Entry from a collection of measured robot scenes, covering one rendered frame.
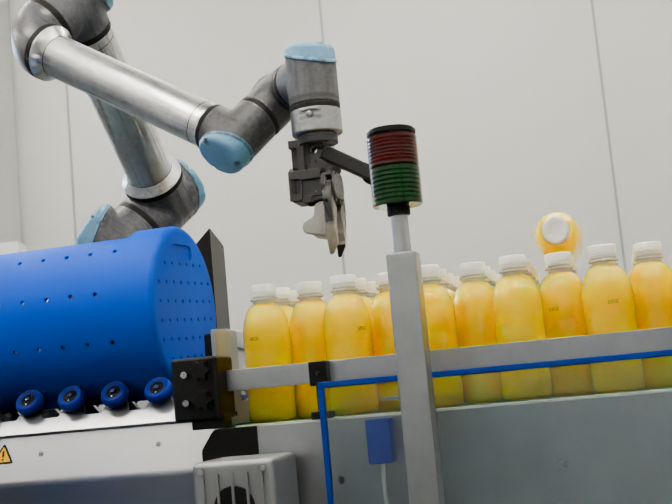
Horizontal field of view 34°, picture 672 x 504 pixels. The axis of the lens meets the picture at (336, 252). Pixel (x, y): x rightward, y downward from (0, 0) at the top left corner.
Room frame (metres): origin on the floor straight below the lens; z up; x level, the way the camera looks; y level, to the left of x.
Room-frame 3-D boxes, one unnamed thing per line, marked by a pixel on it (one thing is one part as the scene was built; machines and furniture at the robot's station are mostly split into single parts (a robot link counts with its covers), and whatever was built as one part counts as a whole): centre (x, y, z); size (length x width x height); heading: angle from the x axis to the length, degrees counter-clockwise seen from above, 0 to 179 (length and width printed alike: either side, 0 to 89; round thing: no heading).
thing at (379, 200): (1.36, -0.08, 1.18); 0.06 x 0.06 x 0.05
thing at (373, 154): (1.36, -0.08, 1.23); 0.06 x 0.06 x 0.04
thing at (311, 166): (1.89, 0.02, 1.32); 0.09 x 0.08 x 0.12; 76
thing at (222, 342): (1.80, 0.20, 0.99); 0.10 x 0.02 x 0.12; 166
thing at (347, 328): (1.62, -0.01, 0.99); 0.07 x 0.07 x 0.19
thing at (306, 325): (1.67, 0.05, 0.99); 0.07 x 0.07 x 0.19
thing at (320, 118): (1.88, 0.01, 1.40); 0.10 x 0.09 x 0.05; 166
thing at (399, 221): (1.36, -0.08, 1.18); 0.06 x 0.06 x 0.16
